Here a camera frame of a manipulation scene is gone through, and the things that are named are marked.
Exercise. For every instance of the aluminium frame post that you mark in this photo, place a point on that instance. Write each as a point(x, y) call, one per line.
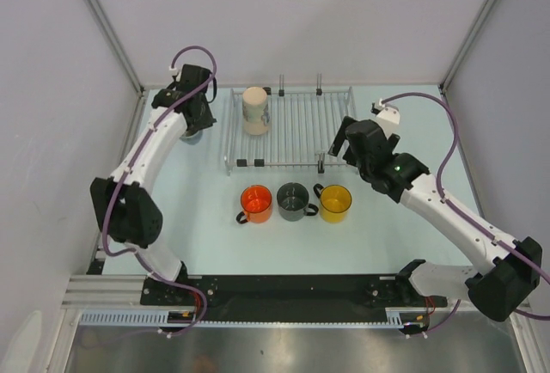
point(473, 33)
point(115, 45)

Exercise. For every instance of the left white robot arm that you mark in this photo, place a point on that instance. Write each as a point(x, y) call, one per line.
point(128, 217)

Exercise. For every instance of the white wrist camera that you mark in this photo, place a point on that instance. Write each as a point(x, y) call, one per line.
point(174, 71)
point(387, 117)

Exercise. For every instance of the right aluminium frame post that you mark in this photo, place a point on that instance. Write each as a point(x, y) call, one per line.
point(473, 33)

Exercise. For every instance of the left grey cable duct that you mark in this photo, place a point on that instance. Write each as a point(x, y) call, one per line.
point(137, 318)

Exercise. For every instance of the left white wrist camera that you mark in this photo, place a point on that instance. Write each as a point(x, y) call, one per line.
point(174, 71)

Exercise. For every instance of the grey cup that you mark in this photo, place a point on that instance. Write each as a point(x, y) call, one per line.
point(293, 202)

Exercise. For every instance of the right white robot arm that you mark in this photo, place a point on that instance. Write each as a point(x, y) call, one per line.
point(502, 271)

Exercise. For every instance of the metal wire dish rack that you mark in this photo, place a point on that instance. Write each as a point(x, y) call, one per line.
point(303, 124)

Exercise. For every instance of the beige patterned cup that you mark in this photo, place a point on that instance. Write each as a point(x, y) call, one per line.
point(255, 111)

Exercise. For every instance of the orange cup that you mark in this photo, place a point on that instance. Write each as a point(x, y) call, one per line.
point(256, 205)

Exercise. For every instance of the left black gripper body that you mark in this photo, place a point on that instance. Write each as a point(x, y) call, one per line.
point(205, 117)

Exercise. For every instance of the yellow cup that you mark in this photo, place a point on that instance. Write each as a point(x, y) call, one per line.
point(335, 202)

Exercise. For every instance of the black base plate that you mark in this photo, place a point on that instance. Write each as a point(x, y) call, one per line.
point(337, 298)

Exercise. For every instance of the blue floral cup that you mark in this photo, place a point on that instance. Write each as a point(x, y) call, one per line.
point(191, 139)

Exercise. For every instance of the grey cable duct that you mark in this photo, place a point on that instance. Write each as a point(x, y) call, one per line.
point(137, 318)
point(411, 316)

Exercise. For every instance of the right grey cable duct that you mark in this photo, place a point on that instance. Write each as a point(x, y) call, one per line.
point(411, 316)

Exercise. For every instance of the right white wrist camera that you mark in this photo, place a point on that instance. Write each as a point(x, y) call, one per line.
point(387, 117)

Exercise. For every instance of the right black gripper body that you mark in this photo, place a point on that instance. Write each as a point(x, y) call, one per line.
point(355, 161)

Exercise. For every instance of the left aluminium frame post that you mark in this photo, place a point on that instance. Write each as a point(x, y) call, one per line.
point(115, 45)

